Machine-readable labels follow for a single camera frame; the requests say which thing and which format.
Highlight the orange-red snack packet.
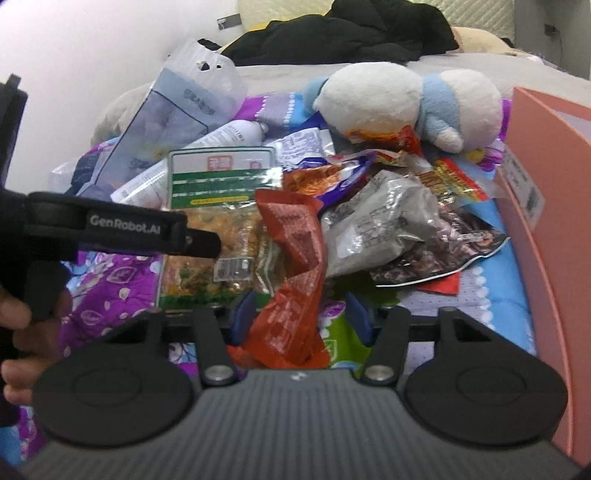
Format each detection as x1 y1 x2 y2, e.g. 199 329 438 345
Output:
228 189 329 369

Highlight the grey foil snack bag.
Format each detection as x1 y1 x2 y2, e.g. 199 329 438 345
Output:
321 170 439 278

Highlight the dark printed snack bag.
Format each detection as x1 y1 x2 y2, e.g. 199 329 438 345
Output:
370 209 510 287

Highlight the blue-purple snack bag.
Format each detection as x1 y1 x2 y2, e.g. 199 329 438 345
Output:
283 159 373 212

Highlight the green mixed-nut snack bag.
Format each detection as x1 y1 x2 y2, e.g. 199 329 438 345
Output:
158 146 283 310

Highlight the red-gold candy wrapper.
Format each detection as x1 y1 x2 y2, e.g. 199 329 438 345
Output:
346 126 492 205

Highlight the person's left hand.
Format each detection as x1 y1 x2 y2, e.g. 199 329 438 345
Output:
1 289 72 406

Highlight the white cylindrical bottle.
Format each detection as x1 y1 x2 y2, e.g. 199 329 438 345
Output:
110 120 274 209

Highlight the clear blue-grey plastic bag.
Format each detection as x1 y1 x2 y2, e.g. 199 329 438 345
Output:
69 39 247 200

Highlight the white and blue plush toy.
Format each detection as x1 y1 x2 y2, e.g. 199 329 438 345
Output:
303 62 504 154

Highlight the pink cardboard box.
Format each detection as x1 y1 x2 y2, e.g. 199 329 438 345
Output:
497 88 590 464

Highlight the black clothing pile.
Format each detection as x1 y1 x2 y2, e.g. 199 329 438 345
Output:
222 1 459 66

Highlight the grey bed cover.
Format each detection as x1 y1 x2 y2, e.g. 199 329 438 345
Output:
90 53 591 147

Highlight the beige pillow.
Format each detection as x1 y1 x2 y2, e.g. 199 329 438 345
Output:
452 26 513 54

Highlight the cream quilted headboard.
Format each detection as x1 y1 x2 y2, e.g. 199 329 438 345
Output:
236 0 515 40

